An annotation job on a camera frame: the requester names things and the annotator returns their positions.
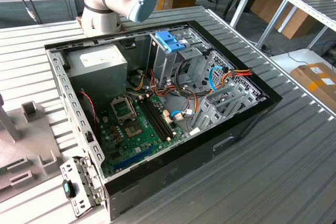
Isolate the blue data wire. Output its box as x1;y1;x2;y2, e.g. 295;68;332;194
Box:
208;65;228;93

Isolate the orange red power wire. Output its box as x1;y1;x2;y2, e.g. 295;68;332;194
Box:
219;68;253;89

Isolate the grey metal disk bay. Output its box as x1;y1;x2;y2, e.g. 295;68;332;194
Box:
189;83;266;136

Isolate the black RAM slot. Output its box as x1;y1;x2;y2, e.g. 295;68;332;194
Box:
145;97;174;139
138;99;170;142

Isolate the grey metal drive cage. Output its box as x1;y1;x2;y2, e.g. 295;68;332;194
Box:
146;26;212;88

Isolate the green motherboard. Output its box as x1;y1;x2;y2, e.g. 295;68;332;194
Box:
98;93;190;178

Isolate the metal socket cover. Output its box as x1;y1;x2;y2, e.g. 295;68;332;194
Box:
109;96;138;124

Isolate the blue expansion slot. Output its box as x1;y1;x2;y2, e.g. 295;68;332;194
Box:
113;145;155;172

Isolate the black PC case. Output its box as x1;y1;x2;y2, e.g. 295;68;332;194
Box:
44;20;284;221

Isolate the grey power supply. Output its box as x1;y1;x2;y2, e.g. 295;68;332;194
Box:
64;43;129;104

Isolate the white side table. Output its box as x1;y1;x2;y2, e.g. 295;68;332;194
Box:
269;48;336;78

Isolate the black teal latch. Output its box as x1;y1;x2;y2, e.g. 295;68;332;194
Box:
61;178;78;199

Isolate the labelled cardboard box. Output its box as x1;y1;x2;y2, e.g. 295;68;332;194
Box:
289;62;336;116

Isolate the grey parts rack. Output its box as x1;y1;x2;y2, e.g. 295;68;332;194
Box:
0;92;65;204

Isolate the large brown cardboard box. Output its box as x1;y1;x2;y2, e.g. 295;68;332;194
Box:
249;0;325;40

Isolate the green RAM stick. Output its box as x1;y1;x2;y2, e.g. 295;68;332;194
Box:
0;158;23;175

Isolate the orange red wire bundle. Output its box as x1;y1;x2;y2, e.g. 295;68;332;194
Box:
149;69;202;116

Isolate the light blue board wire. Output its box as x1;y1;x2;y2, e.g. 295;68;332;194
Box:
170;110;196;120

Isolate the blue plastic drive bracket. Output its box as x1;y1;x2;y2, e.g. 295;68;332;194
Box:
154;30;186;54

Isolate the red black twisted wire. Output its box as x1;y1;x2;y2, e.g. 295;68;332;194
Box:
78;90;98;133

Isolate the grey slot retention bracket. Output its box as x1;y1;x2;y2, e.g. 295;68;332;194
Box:
59;155;109;218

